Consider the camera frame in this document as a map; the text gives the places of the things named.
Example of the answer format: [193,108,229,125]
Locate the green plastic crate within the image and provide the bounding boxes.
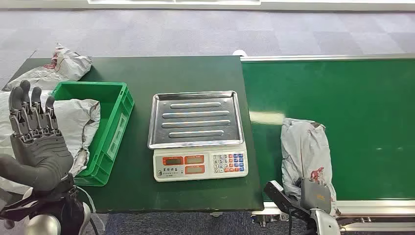
[51,81,135,188]

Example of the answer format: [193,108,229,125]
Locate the green conveyor belt machine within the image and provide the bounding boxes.
[240,53,415,233]

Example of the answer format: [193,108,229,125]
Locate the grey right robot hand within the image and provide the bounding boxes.
[300,177,332,215]

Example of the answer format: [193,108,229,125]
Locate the steel scale tray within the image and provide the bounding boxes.
[147,90,245,150]

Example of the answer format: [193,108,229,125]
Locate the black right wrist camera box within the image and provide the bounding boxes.
[263,180,313,223]

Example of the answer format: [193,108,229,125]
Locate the grey mailer package red logo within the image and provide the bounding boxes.
[280,117,339,217]

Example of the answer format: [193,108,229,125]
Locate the grey crumpled mailer red print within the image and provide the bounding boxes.
[2,43,93,92]

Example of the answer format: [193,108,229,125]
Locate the grey torn plastic mailer package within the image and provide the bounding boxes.
[52,98,101,178]

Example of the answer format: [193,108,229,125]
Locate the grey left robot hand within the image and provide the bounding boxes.
[0,80,74,192]

